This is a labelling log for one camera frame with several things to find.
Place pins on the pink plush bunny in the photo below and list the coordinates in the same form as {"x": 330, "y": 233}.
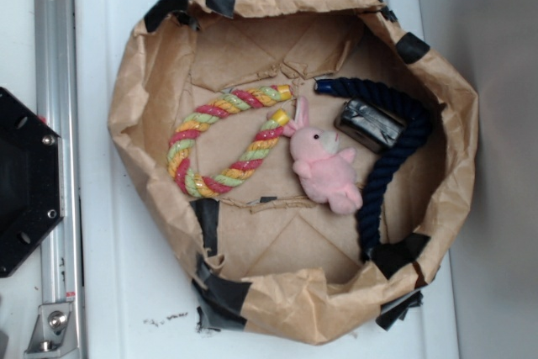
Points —
{"x": 324, "y": 170}

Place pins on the brown paper bag bin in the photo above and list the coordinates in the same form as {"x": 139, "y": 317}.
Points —
{"x": 201, "y": 99}

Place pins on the black taped box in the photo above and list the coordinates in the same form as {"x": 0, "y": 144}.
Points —
{"x": 377, "y": 130}

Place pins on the white tray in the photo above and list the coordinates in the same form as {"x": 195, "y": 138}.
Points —
{"x": 139, "y": 302}

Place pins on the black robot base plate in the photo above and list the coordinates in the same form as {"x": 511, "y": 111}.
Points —
{"x": 30, "y": 182}

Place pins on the metal corner bracket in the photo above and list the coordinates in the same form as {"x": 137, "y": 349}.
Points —
{"x": 54, "y": 334}

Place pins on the aluminium extrusion rail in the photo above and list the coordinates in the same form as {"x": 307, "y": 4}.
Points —
{"x": 61, "y": 250}

